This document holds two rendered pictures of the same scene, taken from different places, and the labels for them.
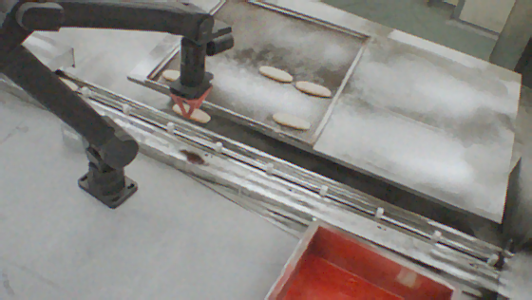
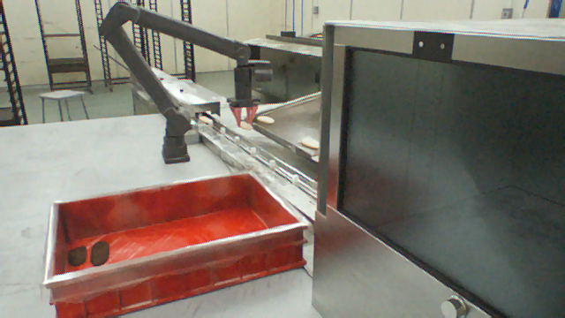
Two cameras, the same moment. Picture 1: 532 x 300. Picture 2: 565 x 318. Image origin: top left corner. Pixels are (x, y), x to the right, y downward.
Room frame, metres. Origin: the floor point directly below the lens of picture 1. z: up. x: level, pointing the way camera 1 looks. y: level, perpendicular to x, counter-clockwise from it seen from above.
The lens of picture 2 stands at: (-0.04, -0.89, 1.32)
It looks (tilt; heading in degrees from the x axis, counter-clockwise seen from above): 20 degrees down; 44
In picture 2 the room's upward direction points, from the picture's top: straight up
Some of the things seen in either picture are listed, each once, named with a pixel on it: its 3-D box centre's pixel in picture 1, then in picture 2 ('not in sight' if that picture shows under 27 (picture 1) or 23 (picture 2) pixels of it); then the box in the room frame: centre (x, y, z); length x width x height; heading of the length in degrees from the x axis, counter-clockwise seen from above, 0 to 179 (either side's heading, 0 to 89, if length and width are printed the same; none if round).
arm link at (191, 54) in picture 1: (195, 49); (244, 74); (0.90, 0.20, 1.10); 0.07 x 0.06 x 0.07; 143
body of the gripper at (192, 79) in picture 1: (192, 73); (243, 93); (0.90, 0.20, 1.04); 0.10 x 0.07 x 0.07; 163
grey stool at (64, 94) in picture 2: not in sight; (64, 114); (1.50, 3.83, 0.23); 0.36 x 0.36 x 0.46; 17
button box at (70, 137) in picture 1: (82, 134); (188, 136); (0.84, 0.47, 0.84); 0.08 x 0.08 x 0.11; 73
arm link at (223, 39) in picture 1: (206, 31); (253, 64); (0.93, 0.18, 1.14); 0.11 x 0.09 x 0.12; 143
